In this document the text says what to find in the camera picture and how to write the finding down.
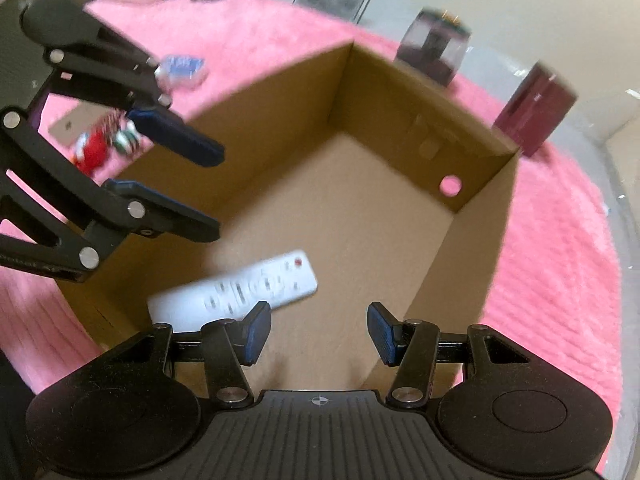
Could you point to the blue card box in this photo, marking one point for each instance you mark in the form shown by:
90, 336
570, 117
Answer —
182, 70

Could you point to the colourful small toy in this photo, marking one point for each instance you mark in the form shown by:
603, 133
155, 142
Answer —
95, 152

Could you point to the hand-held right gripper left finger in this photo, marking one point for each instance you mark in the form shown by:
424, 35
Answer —
257, 332

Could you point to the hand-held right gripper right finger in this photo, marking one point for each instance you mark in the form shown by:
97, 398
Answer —
382, 335

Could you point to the tan flat card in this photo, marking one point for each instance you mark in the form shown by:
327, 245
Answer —
70, 127

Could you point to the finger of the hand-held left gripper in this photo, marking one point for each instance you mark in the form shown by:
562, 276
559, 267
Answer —
190, 222
195, 147

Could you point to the white remote control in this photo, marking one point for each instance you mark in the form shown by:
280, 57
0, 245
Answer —
280, 280

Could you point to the pink ribbed blanket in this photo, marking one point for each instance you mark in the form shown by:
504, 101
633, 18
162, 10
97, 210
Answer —
550, 260

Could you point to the maroon canister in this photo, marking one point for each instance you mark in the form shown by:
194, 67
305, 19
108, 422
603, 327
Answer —
532, 110

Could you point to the brown cardboard box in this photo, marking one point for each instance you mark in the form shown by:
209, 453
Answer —
350, 210

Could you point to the dark glass jar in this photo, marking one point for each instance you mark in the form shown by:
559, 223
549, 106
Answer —
432, 47

